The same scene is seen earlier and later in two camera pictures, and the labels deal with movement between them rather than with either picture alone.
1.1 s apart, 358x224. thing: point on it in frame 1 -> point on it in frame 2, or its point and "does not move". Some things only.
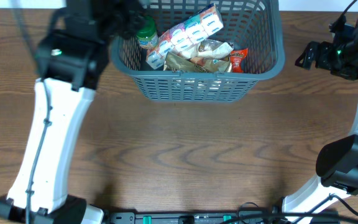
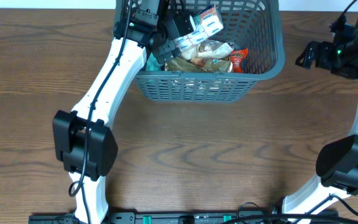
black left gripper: (132, 27) -> (167, 51)
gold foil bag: (175, 62) does not move
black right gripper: (317, 54) does not move
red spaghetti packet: (237, 56) does not move
